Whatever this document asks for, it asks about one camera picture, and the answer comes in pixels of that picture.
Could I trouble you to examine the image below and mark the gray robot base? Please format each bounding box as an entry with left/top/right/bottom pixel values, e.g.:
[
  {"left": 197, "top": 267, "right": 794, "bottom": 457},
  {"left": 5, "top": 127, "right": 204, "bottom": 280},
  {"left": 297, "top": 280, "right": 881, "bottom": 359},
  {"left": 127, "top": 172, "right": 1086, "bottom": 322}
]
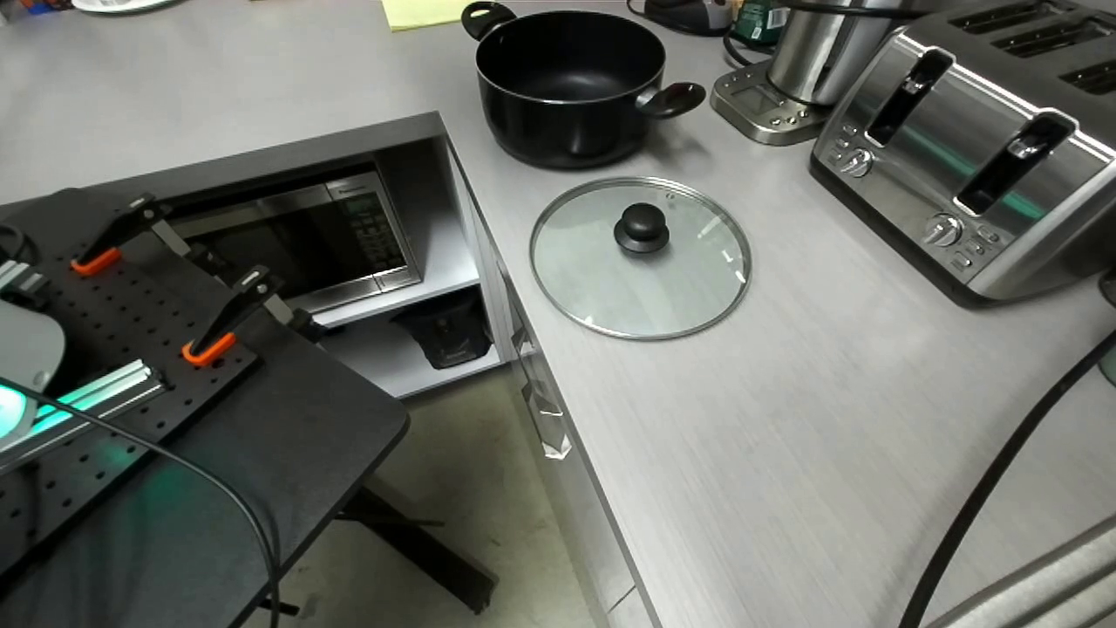
[{"left": 0, "top": 297, "right": 67, "bottom": 451}]

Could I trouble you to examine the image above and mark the black cooking pot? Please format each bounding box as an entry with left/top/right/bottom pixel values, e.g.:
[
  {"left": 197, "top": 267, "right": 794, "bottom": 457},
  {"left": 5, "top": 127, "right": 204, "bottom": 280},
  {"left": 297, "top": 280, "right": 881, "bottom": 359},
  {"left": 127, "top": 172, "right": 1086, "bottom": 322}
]
[{"left": 459, "top": 0, "right": 707, "bottom": 175}]

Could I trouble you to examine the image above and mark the built-in microwave oven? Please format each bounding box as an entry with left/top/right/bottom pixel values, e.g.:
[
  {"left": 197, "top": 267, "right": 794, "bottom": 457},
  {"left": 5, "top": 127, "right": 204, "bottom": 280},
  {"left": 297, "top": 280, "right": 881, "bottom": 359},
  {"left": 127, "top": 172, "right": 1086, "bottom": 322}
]
[{"left": 166, "top": 168, "right": 427, "bottom": 328}]

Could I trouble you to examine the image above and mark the steel kettle base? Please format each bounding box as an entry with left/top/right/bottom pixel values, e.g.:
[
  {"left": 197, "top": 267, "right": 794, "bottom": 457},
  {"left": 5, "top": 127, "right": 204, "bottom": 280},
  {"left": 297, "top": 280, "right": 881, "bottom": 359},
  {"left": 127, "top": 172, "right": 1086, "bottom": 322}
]
[{"left": 707, "top": 64, "right": 830, "bottom": 149}]

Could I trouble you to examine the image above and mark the yellow cloth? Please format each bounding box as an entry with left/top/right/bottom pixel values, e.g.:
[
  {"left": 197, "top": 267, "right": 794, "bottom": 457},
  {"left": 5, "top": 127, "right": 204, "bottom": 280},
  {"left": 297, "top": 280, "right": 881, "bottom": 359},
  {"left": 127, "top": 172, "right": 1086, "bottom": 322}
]
[{"left": 382, "top": 0, "right": 476, "bottom": 35}]

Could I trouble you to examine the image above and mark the stainless steel kettle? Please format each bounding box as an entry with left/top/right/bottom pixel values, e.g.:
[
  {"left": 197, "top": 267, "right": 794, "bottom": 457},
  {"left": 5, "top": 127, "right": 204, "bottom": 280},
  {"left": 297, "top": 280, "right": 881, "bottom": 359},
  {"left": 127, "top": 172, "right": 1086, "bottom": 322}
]
[{"left": 765, "top": 0, "right": 920, "bottom": 113}]

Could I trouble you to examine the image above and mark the stainless steel toaster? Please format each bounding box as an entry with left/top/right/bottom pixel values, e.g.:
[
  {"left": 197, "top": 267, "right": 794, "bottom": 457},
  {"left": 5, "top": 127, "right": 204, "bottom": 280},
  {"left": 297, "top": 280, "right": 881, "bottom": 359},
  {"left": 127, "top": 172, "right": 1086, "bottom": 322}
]
[{"left": 809, "top": 0, "right": 1116, "bottom": 308}]

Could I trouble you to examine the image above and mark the steel drawer handle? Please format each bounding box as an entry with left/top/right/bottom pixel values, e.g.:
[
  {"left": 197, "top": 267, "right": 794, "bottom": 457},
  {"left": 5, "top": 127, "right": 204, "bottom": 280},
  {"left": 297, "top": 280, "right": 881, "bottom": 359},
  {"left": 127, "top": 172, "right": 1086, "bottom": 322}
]
[{"left": 526, "top": 379, "right": 576, "bottom": 465}]

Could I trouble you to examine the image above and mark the black clamp with orange handle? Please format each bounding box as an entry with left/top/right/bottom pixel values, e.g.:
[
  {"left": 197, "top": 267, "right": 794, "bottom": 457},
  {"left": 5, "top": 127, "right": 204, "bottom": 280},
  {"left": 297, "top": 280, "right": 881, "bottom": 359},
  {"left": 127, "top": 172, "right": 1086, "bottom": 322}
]
[
  {"left": 177, "top": 260, "right": 318, "bottom": 372},
  {"left": 67, "top": 191, "right": 197, "bottom": 280}
]

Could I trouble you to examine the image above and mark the thin black cable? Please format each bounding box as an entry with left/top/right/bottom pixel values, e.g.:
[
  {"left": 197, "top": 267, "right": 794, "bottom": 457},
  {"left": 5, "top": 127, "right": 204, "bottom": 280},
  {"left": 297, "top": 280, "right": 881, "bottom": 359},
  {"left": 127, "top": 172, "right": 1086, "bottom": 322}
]
[{"left": 0, "top": 379, "right": 289, "bottom": 628}]

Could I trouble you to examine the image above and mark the thick black cable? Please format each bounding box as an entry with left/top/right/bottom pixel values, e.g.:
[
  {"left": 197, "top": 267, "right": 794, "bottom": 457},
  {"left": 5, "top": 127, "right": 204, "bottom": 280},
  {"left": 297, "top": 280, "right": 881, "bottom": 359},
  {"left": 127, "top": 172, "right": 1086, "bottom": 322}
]
[{"left": 897, "top": 328, "right": 1116, "bottom": 628}]

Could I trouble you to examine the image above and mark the aluminium rail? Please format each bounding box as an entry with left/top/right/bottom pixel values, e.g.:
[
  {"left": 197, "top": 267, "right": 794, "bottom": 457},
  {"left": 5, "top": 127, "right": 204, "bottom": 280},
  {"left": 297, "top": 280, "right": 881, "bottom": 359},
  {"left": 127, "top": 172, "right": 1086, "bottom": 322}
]
[{"left": 0, "top": 359, "right": 166, "bottom": 465}]

